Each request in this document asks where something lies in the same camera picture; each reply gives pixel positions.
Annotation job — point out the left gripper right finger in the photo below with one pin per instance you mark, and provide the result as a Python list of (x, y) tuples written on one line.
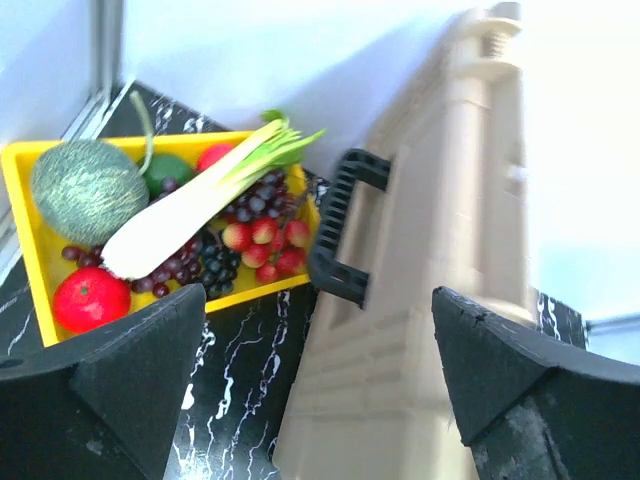
[(533, 407)]

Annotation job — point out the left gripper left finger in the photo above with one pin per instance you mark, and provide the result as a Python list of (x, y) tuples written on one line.
[(104, 404)]

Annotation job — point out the tan plastic tool box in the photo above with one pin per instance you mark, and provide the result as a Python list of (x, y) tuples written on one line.
[(435, 197)]

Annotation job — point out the red tomato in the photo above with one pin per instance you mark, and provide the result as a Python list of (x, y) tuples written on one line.
[(89, 298)]

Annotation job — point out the yellow plastic fruit tray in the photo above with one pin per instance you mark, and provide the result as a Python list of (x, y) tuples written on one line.
[(41, 246)]

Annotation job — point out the green white leek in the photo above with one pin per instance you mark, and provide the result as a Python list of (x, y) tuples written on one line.
[(154, 234)]

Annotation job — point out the dark purple grape bunch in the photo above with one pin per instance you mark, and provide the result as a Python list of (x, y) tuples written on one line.
[(204, 259)]

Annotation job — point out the green netted melon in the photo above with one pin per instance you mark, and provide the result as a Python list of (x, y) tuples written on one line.
[(86, 190)]

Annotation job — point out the red strawberries cluster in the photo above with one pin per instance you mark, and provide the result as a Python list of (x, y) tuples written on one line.
[(271, 251)]

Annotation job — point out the green avocado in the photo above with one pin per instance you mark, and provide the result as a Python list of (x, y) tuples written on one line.
[(164, 165)]

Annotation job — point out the red apple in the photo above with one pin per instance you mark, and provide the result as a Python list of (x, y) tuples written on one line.
[(212, 155)]

